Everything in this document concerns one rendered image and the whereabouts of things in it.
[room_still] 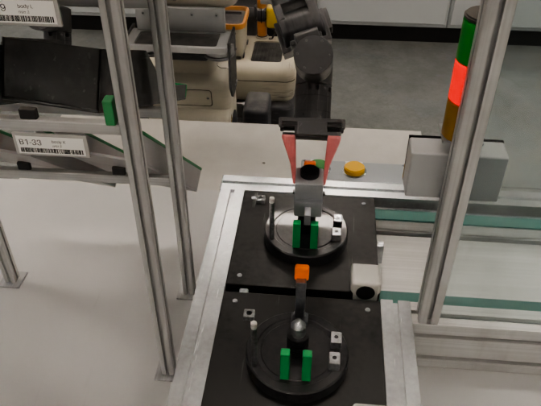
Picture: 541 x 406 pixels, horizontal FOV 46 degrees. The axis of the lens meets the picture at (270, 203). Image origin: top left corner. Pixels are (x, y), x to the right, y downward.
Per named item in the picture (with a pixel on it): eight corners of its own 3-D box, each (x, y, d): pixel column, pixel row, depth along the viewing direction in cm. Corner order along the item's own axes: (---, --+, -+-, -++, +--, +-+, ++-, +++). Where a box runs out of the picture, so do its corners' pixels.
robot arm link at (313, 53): (325, 10, 103) (274, 27, 103) (325, -16, 91) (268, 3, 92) (348, 80, 102) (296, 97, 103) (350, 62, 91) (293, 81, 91)
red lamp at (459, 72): (445, 87, 78) (452, 50, 75) (487, 89, 78) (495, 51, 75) (451, 108, 75) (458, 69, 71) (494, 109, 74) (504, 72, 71)
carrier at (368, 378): (224, 299, 100) (220, 239, 92) (379, 309, 98) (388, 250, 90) (196, 440, 81) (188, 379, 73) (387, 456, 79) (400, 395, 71)
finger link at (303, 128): (339, 184, 97) (341, 122, 97) (291, 182, 97) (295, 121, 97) (337, 186, 103) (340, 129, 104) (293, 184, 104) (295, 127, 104)
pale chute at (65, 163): (51, 176, 119) (56, 153, 119) (116, 187, 116) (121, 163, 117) (-51, 142, 92) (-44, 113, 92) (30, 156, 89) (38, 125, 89)
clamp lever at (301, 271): (292, 312, 91) (295, 263, 89) (307, 313, 91) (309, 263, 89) (291, 324, 88) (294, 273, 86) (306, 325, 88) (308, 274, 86)
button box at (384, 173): (300, 182, 132) (301, 157, 128) (402, 188, 131) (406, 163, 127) (299, 203, 127) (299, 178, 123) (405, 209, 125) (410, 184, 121)
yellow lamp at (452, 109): (439, 122, 82) (445, 88, 79) (478, 124, 81) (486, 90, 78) (443, 143, 78) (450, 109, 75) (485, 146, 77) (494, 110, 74)
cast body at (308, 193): (295, 192, 106) (296, 157, 102) (322, 192, 106) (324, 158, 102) (292, 224, 100) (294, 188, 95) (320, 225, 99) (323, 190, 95)
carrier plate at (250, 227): (244, 199, 119) (244, 189, 118) (373, 206, 118) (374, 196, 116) (225, 292, 101) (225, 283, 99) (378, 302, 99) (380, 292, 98)
